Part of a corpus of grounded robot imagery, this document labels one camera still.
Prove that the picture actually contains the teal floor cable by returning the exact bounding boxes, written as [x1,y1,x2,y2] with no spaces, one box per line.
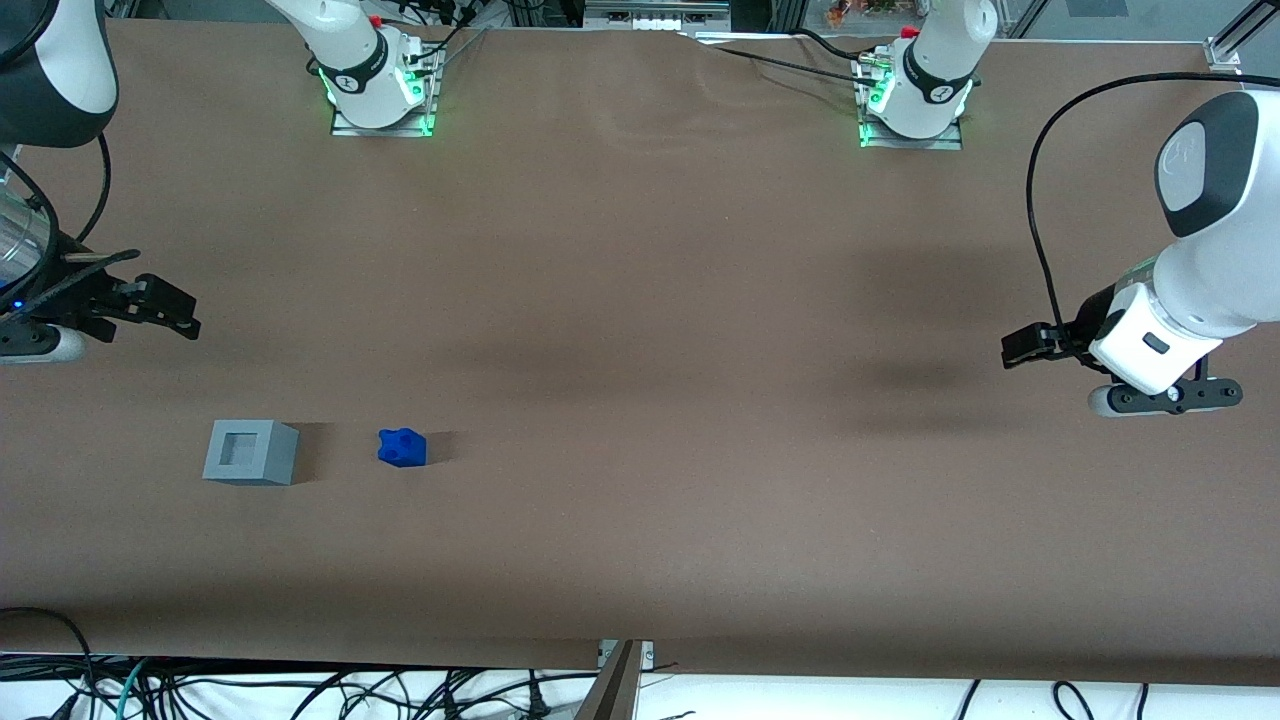
[112,657,153,720]

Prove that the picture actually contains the white power strip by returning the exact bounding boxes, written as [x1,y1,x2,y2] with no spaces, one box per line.
[584,0,733,32]

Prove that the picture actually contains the brown table cover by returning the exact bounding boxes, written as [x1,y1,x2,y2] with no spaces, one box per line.
[0,18,1280,691]

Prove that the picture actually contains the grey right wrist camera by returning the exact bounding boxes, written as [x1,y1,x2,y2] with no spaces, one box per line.
[0,324,88,365]

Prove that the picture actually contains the aluminium frame corner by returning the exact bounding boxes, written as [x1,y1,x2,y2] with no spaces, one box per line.
[1204,0,1280,73]

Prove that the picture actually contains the gray square base block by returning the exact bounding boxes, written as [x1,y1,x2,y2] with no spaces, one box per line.
[202,419,301,487]

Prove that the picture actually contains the blue plastic part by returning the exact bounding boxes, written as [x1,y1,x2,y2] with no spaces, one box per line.
[377,428,428,469]

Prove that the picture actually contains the black cable across cover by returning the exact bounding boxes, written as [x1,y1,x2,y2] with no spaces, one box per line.
[685,33,873,86]

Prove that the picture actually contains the metal table edge bracket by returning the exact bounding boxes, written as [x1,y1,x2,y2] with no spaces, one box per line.
[597,639,657,673]

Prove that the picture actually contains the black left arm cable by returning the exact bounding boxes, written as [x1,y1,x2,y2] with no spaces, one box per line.
[1025,71,1247,357]

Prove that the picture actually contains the black looping floor cable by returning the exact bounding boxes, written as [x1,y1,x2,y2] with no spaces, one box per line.
[0,606,98,720]

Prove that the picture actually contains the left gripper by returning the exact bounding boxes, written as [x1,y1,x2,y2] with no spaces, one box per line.
[1001,282,1224,397]

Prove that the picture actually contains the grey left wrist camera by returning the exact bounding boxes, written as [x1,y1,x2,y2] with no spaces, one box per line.
[1088,376,1244,418]

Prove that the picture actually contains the aluminium profile post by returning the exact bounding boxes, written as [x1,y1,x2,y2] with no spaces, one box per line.
[573,640,643,720]

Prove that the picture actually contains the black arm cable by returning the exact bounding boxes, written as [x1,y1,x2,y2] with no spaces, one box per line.
[58,130,114,251]
[1025,71,1247,357]

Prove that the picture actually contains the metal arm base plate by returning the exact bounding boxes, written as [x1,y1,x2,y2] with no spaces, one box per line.
[330,38,443,139]
[853,52,967,152]

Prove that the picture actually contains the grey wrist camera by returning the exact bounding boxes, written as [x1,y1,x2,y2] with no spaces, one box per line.
[0,324,88,365]
[1088,376,1244,418]

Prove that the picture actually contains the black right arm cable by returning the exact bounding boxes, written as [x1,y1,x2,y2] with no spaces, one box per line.
[58,130,114,251]

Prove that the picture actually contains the black curled floor cable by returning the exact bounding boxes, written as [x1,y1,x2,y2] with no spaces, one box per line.
[1050,680,1098,720]

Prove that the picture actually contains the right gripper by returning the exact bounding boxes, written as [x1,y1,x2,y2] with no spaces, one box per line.
[0,258,203,342]

